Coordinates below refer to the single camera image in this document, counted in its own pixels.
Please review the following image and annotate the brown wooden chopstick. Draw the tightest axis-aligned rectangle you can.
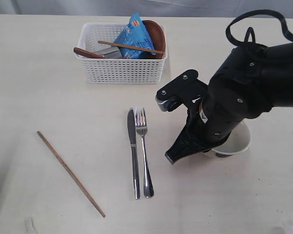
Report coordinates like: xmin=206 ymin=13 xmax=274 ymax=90
xmin=97 ymin=40 xmax=164 ymax=54
xmin=36 ymin=131 xmax=106 ymax=218

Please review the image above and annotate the silver table knife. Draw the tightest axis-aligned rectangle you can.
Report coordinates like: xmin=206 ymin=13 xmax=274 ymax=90
xmin=127 ymin=108 xmax=141 ymax=200

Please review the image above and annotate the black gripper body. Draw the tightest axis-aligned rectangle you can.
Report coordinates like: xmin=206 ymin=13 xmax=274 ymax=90
xmin=186 ymin=97 xmax=244 ymax=151

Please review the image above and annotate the steel cup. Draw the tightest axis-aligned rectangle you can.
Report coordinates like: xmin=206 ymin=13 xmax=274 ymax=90
xmin=94 ymin=46 xmax=123 ymax=59

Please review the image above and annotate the silver fork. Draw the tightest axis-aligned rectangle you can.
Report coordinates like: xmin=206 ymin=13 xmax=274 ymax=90
xmin=135 ymin=107 xmax=154 ymax=198

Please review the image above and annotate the brown wooden spoon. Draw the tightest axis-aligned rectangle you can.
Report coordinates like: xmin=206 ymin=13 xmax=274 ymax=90
xmin=73 ymin=47 xmax=105 ymax=59

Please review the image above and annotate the blue snack bag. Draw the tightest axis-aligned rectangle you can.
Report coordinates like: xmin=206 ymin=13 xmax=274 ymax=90
xmin=114 ymin=13 xmax=154 ymax=59

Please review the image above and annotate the brown wooden plate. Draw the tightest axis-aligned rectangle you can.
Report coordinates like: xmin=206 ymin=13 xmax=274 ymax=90
xmin=142 ymin=20 xmax=166 ymax=59

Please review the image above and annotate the grey curtain backdrop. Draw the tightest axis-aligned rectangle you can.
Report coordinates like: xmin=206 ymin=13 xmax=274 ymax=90
xmin=0 ymin=0 xmax=293 ymax=18

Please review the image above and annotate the white perforated plastic basket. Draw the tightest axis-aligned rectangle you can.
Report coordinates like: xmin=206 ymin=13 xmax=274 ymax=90
xmin=76 ymin=22 xmax=168 ymax=84

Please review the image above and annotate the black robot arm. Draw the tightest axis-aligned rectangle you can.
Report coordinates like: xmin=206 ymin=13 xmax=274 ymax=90
xmin=163 ymin=43 xmax=293 ymax=163

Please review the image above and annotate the white ceramic bowl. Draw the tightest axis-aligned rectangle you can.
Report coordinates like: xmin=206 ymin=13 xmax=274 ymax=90
xmin=203 ymin=121 xmax=251 ymax=159

